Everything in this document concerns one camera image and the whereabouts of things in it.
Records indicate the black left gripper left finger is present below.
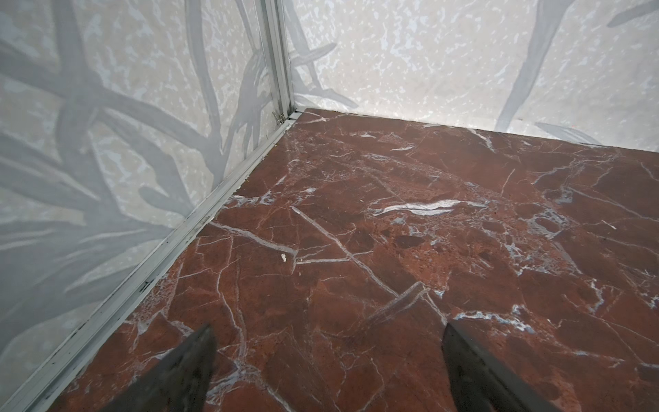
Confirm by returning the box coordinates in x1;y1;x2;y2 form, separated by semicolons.
103;324;216;411

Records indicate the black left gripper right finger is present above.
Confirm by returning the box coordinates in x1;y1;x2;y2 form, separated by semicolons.
442;323;558;411

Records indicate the aluminium cage frame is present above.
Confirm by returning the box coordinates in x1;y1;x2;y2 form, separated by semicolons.
1;1;291;411

